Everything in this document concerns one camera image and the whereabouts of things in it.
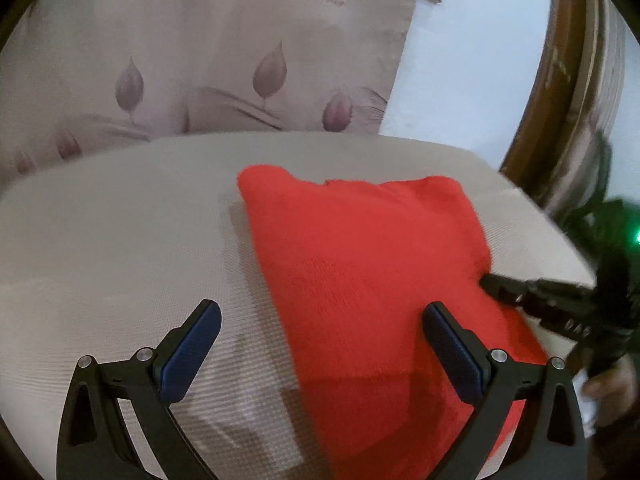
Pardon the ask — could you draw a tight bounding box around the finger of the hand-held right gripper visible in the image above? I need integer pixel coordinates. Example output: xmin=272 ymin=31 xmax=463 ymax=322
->
xmin=515 ymin=296 xmax=598 ymax=343
xmin=479 ymin=272 xmax=598 ymax=308

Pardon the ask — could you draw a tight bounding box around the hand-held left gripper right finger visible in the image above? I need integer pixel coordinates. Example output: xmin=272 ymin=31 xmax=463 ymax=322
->
xmin=422 ymin=301 xmax=587 ymax=480

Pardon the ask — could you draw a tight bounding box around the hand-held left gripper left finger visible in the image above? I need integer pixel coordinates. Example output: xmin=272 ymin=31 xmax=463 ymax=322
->
xmin=56 ymin=299 xmax=222 ymax=480

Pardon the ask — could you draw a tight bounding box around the red knit garment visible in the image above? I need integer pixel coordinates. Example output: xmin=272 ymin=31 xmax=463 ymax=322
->
xmin=236 ymin=162 xmax=551 ymax=480

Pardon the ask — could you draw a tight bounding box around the person's right hand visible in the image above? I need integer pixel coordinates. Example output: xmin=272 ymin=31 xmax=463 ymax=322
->
xmin=582 ymin=357 xmax=640 ymax=428

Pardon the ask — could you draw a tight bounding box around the beige mattress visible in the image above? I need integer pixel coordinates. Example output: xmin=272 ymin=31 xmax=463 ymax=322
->
xmin=0 ymin=131 xmax=601 ymax=480

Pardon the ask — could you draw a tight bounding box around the leaf print curtain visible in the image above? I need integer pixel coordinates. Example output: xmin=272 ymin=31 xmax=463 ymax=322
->
xmin=0 ymin=0 xmax=426 ymax=181

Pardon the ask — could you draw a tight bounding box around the curved wooden frame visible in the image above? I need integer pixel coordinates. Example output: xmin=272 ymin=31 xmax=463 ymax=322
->
xmin=499 ymin=0 xmax=632 ymax=223

